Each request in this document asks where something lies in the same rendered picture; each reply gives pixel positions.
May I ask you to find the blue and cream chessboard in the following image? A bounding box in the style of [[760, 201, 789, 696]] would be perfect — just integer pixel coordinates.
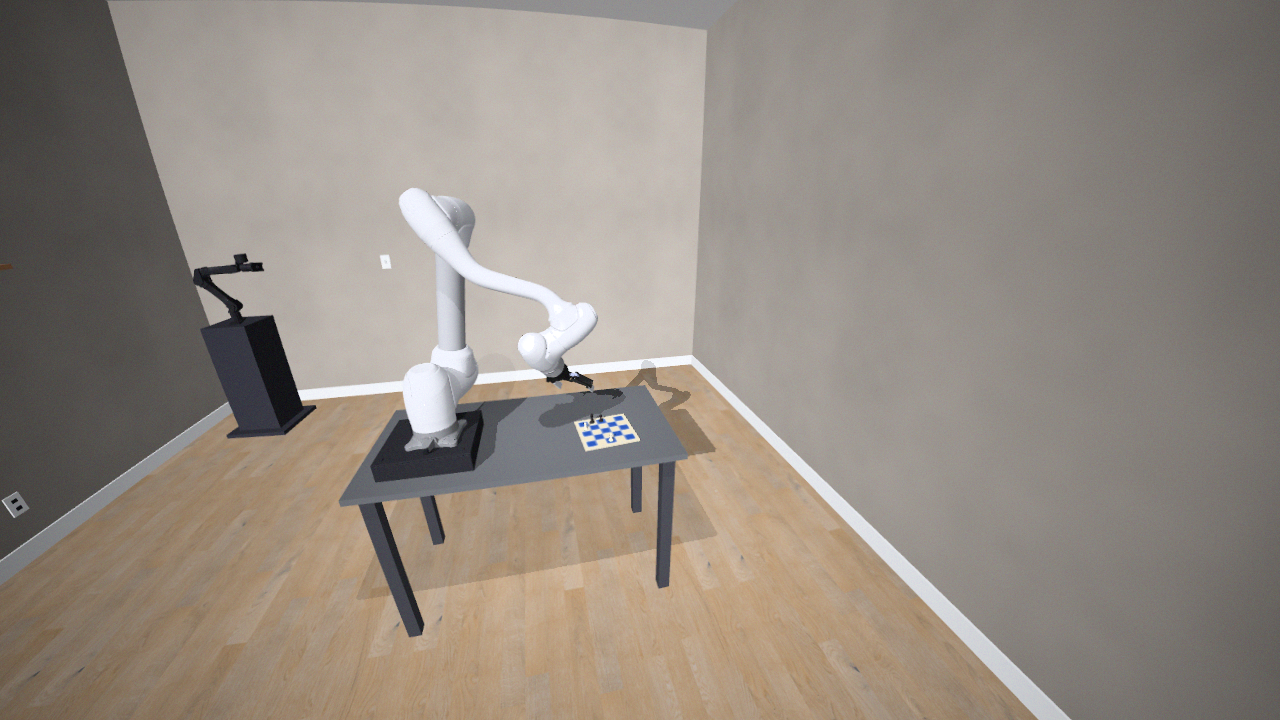
[[573, 414, 640, 451]]

